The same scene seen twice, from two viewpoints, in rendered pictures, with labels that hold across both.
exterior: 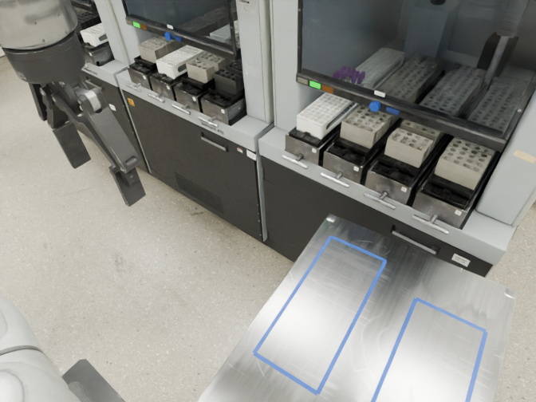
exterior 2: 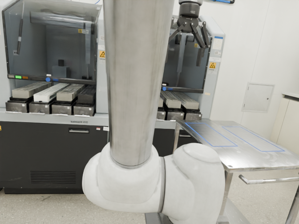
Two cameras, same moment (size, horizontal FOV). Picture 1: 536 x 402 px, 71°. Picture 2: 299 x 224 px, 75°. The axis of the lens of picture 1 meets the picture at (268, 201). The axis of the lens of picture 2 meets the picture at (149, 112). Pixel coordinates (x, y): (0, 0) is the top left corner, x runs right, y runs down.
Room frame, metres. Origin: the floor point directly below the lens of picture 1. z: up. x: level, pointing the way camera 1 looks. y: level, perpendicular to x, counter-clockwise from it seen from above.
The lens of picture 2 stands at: (-0.01, 0.92, 1.20)
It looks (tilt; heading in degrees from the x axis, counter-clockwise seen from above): 16 degrees down; 310
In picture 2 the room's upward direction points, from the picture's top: 6 degrees clockwise
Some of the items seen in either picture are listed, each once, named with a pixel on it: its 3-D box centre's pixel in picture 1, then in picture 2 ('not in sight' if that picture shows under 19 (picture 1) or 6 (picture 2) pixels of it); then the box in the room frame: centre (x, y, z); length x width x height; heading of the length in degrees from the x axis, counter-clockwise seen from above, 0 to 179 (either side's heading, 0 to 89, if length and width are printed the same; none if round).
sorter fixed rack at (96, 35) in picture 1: (113, 29); not in sight; (1.95, 0.71, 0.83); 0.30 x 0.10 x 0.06; 139
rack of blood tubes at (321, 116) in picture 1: (332, 108); not in sight; (1.13, -0.24, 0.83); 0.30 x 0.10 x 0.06; 139
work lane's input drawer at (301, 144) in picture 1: (350, 104); not in sight; (1.23, -0.33, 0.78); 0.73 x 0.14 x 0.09; 139
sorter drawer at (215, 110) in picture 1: (266, 75); (90, 100); (1.49, -0.03, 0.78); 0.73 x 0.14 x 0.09; 139
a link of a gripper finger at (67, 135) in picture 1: (72, 145); (166, 54); (0.47, 0.29, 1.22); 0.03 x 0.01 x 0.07; 139
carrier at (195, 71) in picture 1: (199, 72); (64, 97); (1.41, 0.24, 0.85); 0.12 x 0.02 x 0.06; 50
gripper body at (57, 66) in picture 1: (57, 75); (187, 19); (0.42, 0.24, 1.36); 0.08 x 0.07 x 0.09; 49
